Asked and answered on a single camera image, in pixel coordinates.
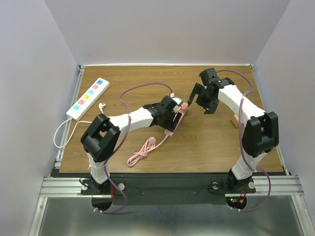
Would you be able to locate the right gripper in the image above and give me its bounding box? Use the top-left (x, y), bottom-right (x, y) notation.
top-left (189, 82), bottom-right (220, 114)

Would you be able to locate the orange square plug adapter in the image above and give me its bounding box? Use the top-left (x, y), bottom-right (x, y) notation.
top-left (230, 114), bottom-right (239, 128)

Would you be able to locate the white power strip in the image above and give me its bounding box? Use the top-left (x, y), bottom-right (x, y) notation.
top-left (66, 78), bottom-right (110, 121)

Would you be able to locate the pink power strip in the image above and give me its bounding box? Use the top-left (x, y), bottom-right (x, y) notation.
top-left (164, 107), bottom-right (188, 137)

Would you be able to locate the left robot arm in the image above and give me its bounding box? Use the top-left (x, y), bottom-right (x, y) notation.
top-left (81, 96), bottom-right (188, 194)

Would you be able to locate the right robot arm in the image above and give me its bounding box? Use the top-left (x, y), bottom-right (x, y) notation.
top-left (188, 68), bottom-right (279, 192)

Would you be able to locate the pink plug on pink strip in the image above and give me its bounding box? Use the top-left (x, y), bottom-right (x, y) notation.
top-left (181, 102), bottom-right (188, 110)

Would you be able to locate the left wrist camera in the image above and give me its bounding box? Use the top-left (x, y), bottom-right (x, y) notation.
top-left (169, 93), bottom-right (183, 106)

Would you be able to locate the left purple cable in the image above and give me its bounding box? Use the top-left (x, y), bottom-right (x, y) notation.
top-left (93, 83), bottom-right (175, 214)

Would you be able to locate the purple cable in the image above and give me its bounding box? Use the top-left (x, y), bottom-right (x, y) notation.
top-left (93, 83), bottom-right (175, 214)
top-left (216, 70), bottom-right (271, 213)

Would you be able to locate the pink coiled cord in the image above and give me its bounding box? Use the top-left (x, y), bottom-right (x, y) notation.
top-left (126, 134), bottom-right (170, 167)

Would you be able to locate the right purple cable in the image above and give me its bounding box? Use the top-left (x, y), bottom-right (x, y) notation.
top-left (216, 70), bottom-right (271, 213)

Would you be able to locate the white power cord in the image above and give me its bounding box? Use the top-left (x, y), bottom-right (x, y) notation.
top-left (53, 102), bottom-right (106, 148)

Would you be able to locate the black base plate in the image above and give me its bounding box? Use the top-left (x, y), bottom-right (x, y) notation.
top-left (79, 173), bottom-right (256, 206)

